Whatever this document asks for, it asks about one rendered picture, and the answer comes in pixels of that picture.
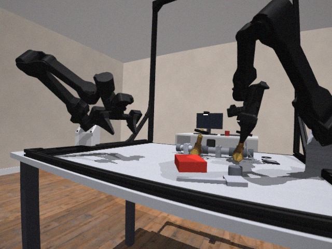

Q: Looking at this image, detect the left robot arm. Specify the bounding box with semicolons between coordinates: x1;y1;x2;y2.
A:
232;0;332;146

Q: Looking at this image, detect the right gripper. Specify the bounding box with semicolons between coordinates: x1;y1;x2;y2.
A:
88;98;142;135

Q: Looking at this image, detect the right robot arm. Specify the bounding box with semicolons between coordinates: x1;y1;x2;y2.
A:
16;50;134;132

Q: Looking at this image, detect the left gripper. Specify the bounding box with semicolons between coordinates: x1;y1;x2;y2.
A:
237;99;261;143

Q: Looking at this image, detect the red block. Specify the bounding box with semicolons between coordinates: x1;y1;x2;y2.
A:
174;154;207;173

